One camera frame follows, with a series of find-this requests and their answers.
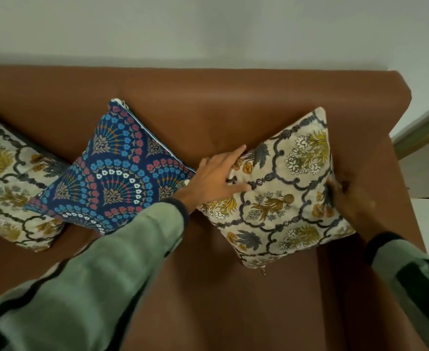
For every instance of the person's right hand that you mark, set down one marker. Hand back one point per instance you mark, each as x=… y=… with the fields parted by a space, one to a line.
x=357 y=208

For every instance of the person's left hand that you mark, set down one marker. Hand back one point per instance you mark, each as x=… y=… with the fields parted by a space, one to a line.
x=209 y=180

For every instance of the person's left thumb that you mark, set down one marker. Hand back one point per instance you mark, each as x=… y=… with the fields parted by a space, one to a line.
x=238 y=188

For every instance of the person's right fingers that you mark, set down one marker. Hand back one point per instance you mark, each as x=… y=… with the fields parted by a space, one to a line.
x=334 y=190

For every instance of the cream floral cushion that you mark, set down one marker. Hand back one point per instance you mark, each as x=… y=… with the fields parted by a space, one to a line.
x=280 y=193
x=11 y=182

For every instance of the person's right forearm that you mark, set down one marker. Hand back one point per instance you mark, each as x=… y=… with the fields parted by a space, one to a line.
x=412 y=281

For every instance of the person's left forearm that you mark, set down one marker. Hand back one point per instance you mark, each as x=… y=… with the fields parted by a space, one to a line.
x=90 y=277

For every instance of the brown sofa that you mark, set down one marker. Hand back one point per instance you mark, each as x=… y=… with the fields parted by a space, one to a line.
x=236 y=105

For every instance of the blue floral cushion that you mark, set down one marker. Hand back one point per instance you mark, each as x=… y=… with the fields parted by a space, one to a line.
x=115 y=171

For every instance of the wooden door frame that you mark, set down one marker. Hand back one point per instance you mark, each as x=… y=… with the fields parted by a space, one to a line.
x=421 y=131

